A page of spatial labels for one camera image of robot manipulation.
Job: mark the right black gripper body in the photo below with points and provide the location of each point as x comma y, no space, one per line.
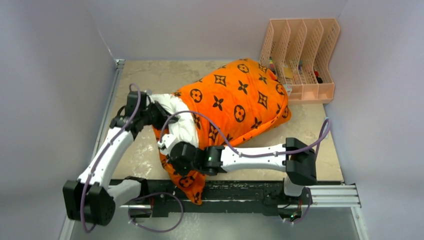
181,171

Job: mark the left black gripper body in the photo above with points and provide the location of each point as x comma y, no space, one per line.
153,114

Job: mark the white pillow insert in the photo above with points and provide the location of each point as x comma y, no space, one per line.
184,129

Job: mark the orange patterned pillowcase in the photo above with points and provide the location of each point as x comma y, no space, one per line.
234,103

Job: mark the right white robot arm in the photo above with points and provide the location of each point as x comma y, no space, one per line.
294,158

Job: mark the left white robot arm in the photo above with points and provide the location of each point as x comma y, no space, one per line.
90,198

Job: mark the small white red box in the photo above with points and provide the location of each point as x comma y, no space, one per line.
288,88

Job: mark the pink mesh file organizer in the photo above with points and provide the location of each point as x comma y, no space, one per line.
299,52

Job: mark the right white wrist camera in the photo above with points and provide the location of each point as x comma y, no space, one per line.
166,144

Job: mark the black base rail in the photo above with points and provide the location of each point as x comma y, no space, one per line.
232,195

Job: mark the aluminium frame rail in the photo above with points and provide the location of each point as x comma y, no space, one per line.
335,210

